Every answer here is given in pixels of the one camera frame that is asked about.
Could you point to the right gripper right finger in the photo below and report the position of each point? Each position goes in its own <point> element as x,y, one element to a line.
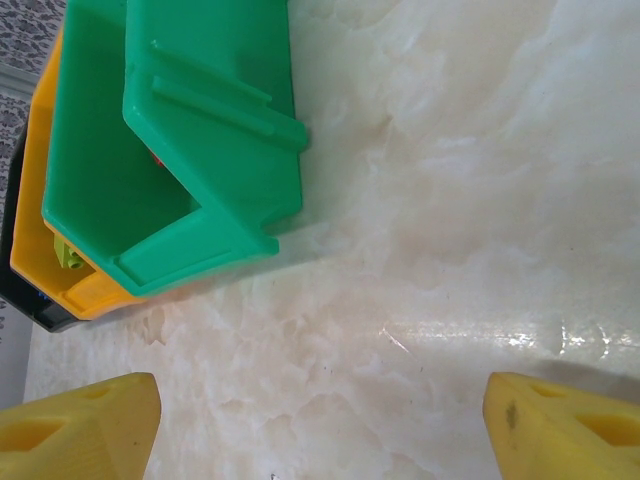
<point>560,440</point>

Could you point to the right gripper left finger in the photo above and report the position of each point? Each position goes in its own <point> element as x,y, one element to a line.
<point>75,440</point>

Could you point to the green lego brick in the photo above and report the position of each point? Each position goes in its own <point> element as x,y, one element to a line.
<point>67,252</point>

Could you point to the black plastic bin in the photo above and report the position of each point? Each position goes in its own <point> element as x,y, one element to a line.
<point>12,295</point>

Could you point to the yellow plastic bin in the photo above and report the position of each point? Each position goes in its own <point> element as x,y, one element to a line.
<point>30,200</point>

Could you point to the green plastic bin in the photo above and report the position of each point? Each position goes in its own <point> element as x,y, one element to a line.
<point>200,75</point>

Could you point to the aluminium frame side rail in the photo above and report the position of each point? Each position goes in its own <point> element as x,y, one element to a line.
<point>15,82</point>

